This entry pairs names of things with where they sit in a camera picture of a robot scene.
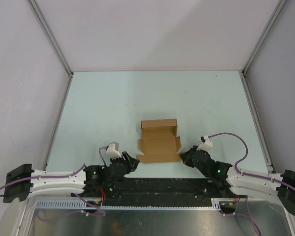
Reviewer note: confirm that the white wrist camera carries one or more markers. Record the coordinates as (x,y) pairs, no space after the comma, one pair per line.
(206,143)
(112,150)

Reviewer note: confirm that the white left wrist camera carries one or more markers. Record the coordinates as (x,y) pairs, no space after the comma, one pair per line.
(112,150)

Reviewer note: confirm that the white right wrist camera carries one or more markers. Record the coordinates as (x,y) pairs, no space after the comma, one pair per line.
(206,143)

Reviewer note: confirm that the brown cardboard box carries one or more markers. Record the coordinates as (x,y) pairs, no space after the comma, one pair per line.
(159,142)

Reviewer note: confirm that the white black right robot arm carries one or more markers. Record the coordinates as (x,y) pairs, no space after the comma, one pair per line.
(229,180)

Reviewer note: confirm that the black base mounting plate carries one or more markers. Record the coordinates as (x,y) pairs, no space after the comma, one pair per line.
(195,186)

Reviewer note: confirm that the aluminium frame post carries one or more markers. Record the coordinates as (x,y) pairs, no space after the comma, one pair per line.
(49,34)
(275,16)

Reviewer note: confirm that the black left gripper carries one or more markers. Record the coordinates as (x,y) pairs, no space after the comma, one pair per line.
(132,162)

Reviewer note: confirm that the left aluminium frame post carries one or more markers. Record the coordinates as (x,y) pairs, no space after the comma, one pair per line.
(49,34)

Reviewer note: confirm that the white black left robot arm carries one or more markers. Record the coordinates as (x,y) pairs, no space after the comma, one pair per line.
(24,182)

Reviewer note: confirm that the right aluminium frame post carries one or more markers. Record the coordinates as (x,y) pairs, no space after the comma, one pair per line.
(275,16)

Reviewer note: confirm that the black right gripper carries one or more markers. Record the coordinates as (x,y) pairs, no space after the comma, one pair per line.
(186,157)

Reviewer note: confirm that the grey slotted cable duct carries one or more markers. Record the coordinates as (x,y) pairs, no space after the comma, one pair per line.
(77,204)

